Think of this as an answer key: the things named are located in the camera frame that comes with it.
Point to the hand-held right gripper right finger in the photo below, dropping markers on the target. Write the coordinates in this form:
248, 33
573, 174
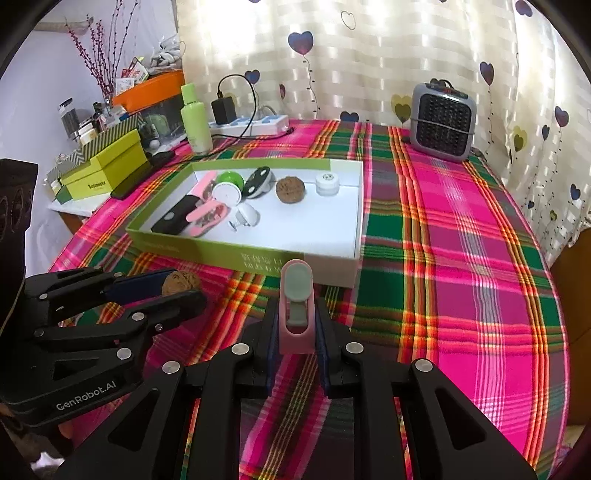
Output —
323, 364

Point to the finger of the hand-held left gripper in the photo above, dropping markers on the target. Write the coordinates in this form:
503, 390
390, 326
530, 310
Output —
138, 284
138, 318

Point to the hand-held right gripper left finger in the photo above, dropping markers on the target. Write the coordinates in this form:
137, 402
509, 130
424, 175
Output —
272, 364

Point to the brown walnut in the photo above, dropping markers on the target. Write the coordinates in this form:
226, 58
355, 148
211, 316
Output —
291, 189
182, 282

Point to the black rectangular device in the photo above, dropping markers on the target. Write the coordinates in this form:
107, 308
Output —
173, 219

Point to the pink clip with teal pad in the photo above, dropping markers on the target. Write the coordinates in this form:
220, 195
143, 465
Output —
298, 281

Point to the plain pink clip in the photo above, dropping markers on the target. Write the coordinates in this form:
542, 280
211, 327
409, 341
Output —
203, 210

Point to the green white round device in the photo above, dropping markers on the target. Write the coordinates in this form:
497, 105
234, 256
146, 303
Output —
226, 193

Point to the grey mushroom-shaped device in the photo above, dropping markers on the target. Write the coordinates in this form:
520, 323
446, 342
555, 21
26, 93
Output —
247, 214

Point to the green white cardboard box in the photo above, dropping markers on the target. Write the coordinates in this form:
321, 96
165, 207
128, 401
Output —
300, 230

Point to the black oval device white dots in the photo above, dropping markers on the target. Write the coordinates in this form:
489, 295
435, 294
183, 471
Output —
258, 182

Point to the small white jar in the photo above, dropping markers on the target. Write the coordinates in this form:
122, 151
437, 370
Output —
327, 184

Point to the person's left hand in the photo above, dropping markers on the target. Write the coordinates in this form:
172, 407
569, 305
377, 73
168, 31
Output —
66, 430

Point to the white side table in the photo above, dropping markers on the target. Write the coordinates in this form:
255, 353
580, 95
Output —
78, 208

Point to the black phone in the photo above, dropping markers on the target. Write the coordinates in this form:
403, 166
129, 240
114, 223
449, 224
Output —
138, 177

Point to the dark green box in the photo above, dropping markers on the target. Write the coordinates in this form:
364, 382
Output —
63, 194

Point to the yellow-green shoebox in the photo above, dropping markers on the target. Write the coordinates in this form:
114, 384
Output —
115, 159

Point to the zigzag patterned box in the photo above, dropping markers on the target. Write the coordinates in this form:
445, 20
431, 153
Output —
111, 134

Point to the dark clear storage box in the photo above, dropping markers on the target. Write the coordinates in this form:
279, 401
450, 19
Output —
161, 127

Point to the light green bottle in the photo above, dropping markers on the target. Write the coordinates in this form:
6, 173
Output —
196, 124

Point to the dark glass jar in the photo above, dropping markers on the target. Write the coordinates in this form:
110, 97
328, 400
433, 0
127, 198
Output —
69, 120

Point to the pink green plaid tablecloth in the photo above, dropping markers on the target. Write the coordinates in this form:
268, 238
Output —
461, 230

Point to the black charger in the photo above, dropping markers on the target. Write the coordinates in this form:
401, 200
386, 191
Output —
224, 110

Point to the orange plastic bin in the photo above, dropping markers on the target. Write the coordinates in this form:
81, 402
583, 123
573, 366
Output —
147, 90

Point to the white blue power strip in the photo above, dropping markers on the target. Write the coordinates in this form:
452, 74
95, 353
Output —
263, 124

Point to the purple decorative branches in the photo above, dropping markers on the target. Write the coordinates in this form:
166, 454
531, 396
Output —
105, 78

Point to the red white packets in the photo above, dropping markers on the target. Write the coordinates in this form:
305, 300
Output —
134, 74

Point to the white crumpled bag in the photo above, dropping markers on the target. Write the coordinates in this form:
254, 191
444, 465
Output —
168, 53

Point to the grey space heater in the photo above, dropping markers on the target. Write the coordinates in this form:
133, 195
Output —
443, 120

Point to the heart-print curtain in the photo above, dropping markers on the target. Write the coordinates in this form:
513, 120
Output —
369, 55

